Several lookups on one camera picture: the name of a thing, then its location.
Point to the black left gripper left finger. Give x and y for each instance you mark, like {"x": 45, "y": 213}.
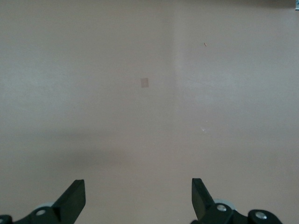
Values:
{"x": 70, "y": 200}

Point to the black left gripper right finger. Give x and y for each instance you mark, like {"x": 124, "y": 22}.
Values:
{"x": 202, "y": 203}

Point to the small metal table bracket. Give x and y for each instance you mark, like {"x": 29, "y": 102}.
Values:
{"x": 297, "y": 7}

